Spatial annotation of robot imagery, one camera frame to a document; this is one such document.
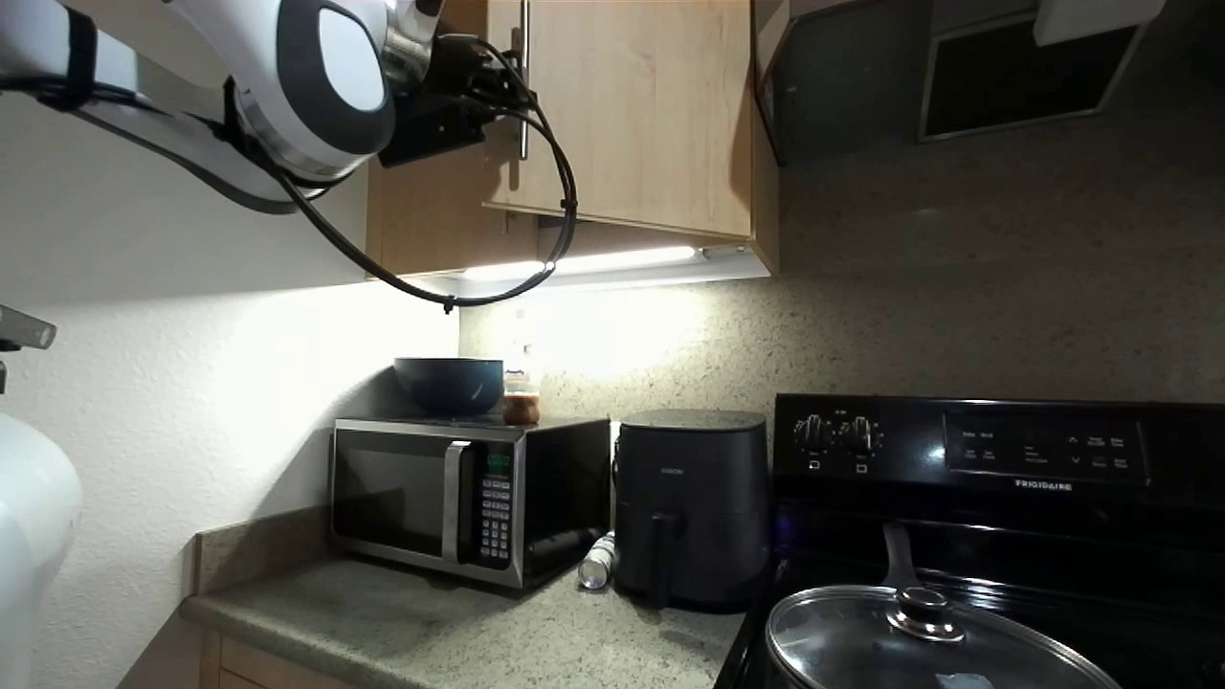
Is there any black frying pan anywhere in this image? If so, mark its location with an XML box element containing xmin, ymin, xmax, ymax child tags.
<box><xmin>732</xmin><ymin>517</ymin><xmax>1127</xmax><ymax>689</ymax></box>

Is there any metal cabinet door handle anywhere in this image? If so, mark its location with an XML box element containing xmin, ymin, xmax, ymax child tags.
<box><xmin>508</xmin><ymin>0</ymin><xmax>535</xmax><ymax>165</ymax></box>

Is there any small white shaker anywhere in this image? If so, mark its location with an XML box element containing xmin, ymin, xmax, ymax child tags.
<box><xmin>574</xmin><ymin>528</ymin><xmax>620</xmax><ymax>593</ymax></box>

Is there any black air fryer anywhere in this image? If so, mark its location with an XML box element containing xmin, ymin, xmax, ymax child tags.
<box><xmin>610</xmin><ymin>410</ymin><xmax>776</xmax><ymax>612</ymax></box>

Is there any stainless steel microwave oven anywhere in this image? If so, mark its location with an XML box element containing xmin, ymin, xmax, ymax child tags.
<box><xmin>324</xmin><ymin>415</ymin><xmax>618</xmax><ymax>593</ymax></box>

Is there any black pan with lid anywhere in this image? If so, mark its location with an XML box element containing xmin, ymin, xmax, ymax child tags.
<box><xmin>762</xmin><ymin>583</ymin><xmax>1127</xmax><ymax>689</ymax></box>

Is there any wooden cabinet door with handle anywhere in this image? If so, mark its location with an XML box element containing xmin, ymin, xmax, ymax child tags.
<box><xmin>486</xmin><ymin>0</ymin><xmax>759</xmax><ymax>245</ymax></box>

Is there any wooden base cabinet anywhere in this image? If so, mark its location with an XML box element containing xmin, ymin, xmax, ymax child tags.
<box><xmin>120</xmin><ymin>609</ymin><xmax>368</xmax><ymax>689</ymax></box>

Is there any black electric stove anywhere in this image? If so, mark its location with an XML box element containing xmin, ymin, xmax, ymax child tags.
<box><xmin>711</xmin><ymin>392</ymin><xmax>1225</xmax><ymax>689</ymax></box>

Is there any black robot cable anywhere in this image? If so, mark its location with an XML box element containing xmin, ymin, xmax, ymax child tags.
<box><xmin>0</xmin><ymin>36</ymin><xmax>581</xmax><ymax>314</ymax></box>

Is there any plain wooden cabinet door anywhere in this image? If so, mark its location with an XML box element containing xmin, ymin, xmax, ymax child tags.
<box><xmin>364</xmin><ymin>125</ymin><xmax>568</xmax><ymax>281</ymax></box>

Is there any large dark blue bowl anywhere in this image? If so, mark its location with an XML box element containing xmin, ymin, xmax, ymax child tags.
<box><xmin>390</xmin><ymin>351</ymin><xmax>508</xmax><ymax>420</ymax></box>

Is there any glass jar with brown contents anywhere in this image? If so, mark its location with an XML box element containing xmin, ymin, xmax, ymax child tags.
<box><xmin>499</xmin><ymin>367</ymin><xmax>544</xmax><ymax>427</ymax></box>

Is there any long under-cabinet light strip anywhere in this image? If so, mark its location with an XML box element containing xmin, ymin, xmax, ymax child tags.
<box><xmin>453</xmin><ymin>240</ymin><xmax>711</xmax><ymax>292</ymax></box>

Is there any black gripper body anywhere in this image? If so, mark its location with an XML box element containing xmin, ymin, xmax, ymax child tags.
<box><xmin>380</xmin><ymin>36</ymin><xmax>504</xmax><ymax>174</ymax></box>

